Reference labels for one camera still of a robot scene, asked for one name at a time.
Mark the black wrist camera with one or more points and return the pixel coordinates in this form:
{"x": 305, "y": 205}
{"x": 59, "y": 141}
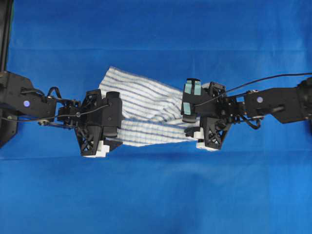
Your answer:
{"x": 191, "y": 94}
{"x": 112, "y": 114}

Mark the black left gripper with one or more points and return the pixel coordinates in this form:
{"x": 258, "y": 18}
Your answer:
{"x": 89, "y": 126}

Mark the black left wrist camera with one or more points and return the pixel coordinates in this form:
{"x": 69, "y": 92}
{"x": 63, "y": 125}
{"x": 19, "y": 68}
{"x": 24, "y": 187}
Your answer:
{"x": 112, "y": 114}

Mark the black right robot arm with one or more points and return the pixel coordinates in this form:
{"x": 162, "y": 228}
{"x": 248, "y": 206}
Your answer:
{"x": 287, "y": 105}

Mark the black frame post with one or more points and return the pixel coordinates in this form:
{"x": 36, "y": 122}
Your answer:
{"x": 6, "y": 12}

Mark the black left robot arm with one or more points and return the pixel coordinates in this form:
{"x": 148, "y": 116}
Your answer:
{"x": 20, "y": 101}

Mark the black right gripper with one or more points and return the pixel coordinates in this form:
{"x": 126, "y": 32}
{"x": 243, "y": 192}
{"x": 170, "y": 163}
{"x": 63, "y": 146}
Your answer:
{"x": 217, "y": 113}

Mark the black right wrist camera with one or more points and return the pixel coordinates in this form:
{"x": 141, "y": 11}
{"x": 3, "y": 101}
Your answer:
{"x": 191, "y": 94}

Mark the blue table cloth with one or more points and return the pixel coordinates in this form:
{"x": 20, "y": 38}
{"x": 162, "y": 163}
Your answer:
{"x": 260, "y": 182}

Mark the white blue-striped towel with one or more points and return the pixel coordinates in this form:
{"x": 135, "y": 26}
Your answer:
{"x": 151, "y": 109}

